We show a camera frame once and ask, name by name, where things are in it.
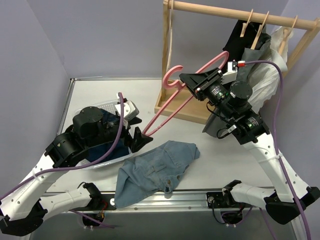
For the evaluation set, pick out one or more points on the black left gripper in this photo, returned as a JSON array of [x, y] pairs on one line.
[[133, 140]]

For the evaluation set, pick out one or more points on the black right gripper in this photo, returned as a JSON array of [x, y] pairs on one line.
[[203, 82]]

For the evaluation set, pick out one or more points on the pink plastic hanger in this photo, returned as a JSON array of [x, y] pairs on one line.
[[174, 101]]

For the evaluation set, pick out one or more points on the light blue denim jacket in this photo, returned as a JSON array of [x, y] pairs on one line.
[[159, 169]]

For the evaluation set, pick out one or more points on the beige plastic hanger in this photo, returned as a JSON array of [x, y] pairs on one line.
[[170, 42]]

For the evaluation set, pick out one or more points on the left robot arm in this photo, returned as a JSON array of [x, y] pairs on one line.
[[25, 209]]

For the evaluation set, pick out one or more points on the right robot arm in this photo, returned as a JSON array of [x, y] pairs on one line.
[[249, 129]]

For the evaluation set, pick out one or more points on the wooden hanger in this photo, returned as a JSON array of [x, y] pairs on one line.
[[259, 31], [286, 34], [245, 24]]

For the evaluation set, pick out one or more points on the white plastic basket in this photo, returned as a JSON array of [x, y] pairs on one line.
[[105, 162]]

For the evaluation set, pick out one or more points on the black garment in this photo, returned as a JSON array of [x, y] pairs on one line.
[[236, 44]]

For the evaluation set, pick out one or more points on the grey garment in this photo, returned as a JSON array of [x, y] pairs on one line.
[[214, 123]]

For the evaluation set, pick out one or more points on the white shirt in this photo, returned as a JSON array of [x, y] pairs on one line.
[[264, 78]]

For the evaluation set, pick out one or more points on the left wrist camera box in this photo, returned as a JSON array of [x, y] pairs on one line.
[[127, 110]]

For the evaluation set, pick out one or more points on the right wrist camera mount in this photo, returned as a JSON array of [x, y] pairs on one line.
[[232, 71]]

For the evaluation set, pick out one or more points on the aluminium mounting rail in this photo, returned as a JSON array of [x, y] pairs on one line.
[[178, 201]]

